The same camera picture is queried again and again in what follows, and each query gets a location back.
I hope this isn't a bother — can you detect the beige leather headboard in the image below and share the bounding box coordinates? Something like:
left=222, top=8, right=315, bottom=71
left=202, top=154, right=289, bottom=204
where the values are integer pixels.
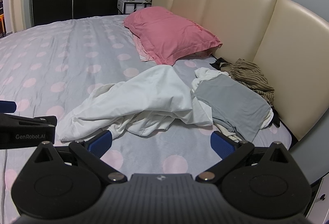
left=152, top=0, right=328, bottom=139

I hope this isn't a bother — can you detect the white t-shirt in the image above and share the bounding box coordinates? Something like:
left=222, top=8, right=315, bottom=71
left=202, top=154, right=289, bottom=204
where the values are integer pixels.
left=56, top=65, right=213, bottom=142

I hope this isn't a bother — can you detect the pink pillow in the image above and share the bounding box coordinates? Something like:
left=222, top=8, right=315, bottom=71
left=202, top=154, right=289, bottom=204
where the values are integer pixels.
left=123, top=6, right=222, bottom=66

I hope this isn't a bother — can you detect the olive striped garment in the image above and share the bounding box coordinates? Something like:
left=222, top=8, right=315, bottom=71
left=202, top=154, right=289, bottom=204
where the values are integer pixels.
left=220, top=59, right=274, bottom=106

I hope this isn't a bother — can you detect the light pink pillowcase underneath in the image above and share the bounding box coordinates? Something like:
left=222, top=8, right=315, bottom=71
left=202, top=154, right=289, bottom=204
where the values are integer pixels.
left=132, top=34, right=154, bottom=62

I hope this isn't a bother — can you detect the white nightstand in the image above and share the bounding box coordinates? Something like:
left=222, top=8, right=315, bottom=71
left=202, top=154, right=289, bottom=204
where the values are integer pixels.
left=117, top=0, right=152, bottom=14

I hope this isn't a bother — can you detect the black garment by headboard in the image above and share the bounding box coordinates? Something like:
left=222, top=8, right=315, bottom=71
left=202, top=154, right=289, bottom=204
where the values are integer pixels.
left=210, top=57, right=231, bottom=70

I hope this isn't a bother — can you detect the grey polka dot bedsheet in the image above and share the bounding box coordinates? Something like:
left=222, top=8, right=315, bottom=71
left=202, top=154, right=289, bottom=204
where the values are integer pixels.
left=0, top=14, right=292, bottom=224

